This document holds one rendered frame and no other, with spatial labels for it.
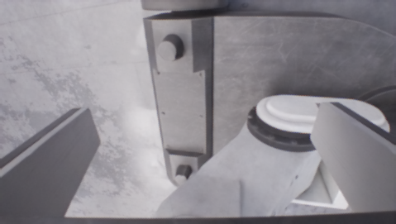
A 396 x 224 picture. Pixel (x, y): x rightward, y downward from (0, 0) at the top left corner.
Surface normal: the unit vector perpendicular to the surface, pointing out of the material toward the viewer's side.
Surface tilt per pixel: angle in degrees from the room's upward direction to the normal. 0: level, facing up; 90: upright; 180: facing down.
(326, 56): 0
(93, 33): 0
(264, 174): 90
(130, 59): 0
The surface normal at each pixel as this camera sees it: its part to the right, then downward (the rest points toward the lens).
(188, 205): 0.06, -0.99
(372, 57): -0.21, 0.51
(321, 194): -0.03, -0.86
